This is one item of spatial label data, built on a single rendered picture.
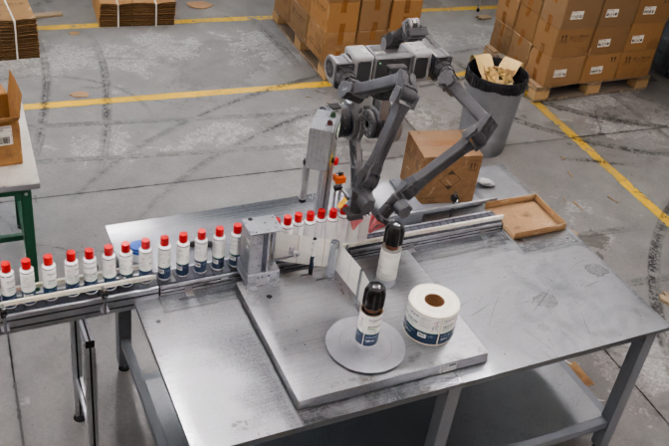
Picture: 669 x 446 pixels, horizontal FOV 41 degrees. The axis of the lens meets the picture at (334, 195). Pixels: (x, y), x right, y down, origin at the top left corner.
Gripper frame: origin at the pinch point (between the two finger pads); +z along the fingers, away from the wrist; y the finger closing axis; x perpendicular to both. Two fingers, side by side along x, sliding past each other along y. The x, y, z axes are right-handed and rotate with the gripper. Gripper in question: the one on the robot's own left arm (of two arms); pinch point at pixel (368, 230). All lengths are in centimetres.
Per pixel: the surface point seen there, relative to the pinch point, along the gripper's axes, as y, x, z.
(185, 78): -327, 73, 58
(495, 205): -11, 67, -40
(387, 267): 31.4, -9.9, 1.0
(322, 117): -10, -52, -28
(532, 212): -1, 80, -49
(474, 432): 66, 68, 39
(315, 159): -2.4, -47.9, -13.7
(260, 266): 14, -48, 31
